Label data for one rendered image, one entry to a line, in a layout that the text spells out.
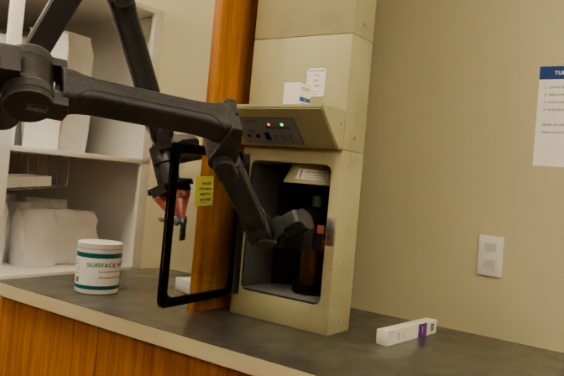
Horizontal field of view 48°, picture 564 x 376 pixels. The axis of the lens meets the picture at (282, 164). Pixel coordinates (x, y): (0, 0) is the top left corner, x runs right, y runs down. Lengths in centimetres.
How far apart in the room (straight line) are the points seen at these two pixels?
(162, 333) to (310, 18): 89
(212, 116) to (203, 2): 148
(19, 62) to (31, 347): 116
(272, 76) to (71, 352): 94
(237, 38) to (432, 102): 62
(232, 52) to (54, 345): 97
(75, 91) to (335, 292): 88
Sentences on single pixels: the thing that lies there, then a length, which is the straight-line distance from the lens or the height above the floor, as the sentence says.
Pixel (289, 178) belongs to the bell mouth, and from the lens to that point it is 172.
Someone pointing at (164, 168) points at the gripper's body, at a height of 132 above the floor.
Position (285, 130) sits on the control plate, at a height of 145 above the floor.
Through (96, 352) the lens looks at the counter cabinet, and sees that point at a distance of 183.
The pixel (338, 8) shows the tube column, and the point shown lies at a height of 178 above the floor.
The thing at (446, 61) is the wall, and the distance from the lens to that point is 201.
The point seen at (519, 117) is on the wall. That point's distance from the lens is 191.
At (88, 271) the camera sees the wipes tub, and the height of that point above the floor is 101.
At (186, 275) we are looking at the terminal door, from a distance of 163.
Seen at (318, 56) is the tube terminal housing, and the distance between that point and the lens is 170.
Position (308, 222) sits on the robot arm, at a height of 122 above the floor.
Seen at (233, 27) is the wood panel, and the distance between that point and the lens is 185.
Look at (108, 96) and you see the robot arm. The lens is 110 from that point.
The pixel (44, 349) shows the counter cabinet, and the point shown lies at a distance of 201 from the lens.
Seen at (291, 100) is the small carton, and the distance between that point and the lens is 162.
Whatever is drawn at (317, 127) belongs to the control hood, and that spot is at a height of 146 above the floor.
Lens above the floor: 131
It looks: 2 degrees up
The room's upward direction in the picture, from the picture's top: 5 degrees clockwise
